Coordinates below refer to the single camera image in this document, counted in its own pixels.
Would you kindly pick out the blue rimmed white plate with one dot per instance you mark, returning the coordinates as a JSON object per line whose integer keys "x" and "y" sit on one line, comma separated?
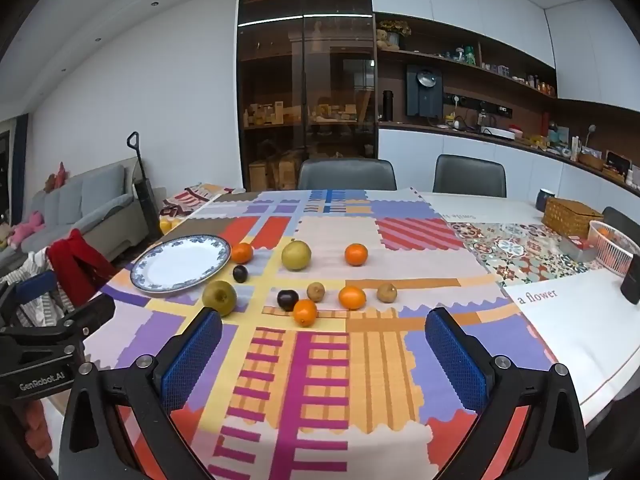
{"x": 175, "y": 265}

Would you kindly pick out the colourful patchwork tablecloth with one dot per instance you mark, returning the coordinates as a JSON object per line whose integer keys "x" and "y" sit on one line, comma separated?
{"x": 330, "y": 232}

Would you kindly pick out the red plush toy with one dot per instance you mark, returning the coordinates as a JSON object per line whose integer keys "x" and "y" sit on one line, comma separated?
{"x": 56, "y": 177}

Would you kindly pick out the striped white garment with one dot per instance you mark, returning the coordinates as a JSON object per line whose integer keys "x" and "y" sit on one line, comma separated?
{"x": 42, "y": 310}

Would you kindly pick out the red and grey packet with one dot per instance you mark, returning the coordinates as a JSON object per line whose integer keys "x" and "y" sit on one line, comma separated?
{"x": 575, "y": 249}

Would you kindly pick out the pink plush toy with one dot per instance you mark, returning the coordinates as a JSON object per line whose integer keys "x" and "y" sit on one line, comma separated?
{"x": 27, "y": 227}

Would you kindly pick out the grey dining chair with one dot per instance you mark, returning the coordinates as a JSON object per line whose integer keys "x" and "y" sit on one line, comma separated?
{"x": 622, "y": 220}
{"x": 470, "y": 175}
{"x": 345, "y": 175}

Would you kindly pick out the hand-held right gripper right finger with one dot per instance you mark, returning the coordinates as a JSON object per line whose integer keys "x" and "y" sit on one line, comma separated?
{"x": 455, "y": 355}

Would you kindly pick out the brown kiwi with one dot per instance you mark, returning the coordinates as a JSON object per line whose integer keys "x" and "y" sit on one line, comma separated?
{"x": 386, "y": 292}
{"x": 315, "y": 291}

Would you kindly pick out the orange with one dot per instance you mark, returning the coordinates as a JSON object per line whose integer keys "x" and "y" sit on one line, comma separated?
{"x": 242, "y": 253}
{"x": 305, "y": 313}
{"x": 356, "y": 254}
{"x": 352, "y": 298}

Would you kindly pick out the red striped cream cloth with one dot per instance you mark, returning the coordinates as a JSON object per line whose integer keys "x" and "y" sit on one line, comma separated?
{"x": 195, "y": 197}

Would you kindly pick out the dark box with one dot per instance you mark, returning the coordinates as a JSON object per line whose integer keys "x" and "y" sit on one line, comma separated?
{"x": 631, "y": 280}

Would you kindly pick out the black upright vacuum cleaner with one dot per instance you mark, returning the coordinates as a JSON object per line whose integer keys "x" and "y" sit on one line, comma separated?
{"x": 145, "y": 195}

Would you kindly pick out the dark plum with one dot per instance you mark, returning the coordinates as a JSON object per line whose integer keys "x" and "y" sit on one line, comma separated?
{"x": 287, "y": 300}
{"x": 240, "y": 273}

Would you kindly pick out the yellow pear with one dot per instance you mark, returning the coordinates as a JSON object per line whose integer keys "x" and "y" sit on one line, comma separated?
{"x": 296, "y": 255}

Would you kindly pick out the yellow flower pot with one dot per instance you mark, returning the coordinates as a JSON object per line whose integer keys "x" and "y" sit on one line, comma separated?
{"x": 396, "y": 30}

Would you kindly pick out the white tile-patterned tablecloth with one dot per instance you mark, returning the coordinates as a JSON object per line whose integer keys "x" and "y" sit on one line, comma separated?
{"x": 575, "y": 320}

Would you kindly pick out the black thermos bottle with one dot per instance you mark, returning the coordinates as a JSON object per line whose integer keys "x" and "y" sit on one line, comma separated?
{"x": 388, "y": 106}

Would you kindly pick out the cardboard boxes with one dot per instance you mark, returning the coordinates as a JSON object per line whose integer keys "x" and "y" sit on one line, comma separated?
{"x": 272, "y": 175}

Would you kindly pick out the dark blue mug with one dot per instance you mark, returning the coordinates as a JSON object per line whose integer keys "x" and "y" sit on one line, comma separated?
{"x": 544, "y": 201}

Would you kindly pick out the green apple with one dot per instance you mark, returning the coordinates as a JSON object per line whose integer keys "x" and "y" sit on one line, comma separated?
{"x": 219, "y": 298}

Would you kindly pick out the yellow object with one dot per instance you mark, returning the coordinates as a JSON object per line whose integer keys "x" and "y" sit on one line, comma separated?
{"x": 168, "y": 225}

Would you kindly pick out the dark glass display cabinet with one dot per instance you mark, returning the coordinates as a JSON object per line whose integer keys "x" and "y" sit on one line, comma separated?
{"x": 305, "y": 85}

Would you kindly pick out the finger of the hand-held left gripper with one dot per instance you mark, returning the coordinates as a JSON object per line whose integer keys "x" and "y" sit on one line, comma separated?
{"x": 75, "y": 315}
{"x": 35, "y": 286}

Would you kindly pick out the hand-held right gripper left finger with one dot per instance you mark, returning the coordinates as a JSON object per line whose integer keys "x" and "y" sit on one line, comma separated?
{"x": 192, "y": 355}

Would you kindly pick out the white counter cabinet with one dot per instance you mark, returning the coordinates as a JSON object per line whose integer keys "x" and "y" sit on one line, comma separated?
{"x": 415, "y": 145}

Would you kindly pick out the wicker basket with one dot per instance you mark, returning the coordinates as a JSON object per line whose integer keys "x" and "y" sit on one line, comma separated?
{"x": 572, "y": 216}

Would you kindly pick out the grey sofa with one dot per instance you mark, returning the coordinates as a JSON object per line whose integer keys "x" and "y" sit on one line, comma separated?
{"x": 90, "y": 200}

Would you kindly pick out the teddy bear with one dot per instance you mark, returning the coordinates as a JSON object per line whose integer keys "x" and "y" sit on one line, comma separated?
{"x": 384, "y": 40}

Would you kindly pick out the wooden wall shelf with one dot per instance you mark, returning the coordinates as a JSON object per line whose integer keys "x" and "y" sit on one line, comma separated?
{"x": 500, "y": 92}

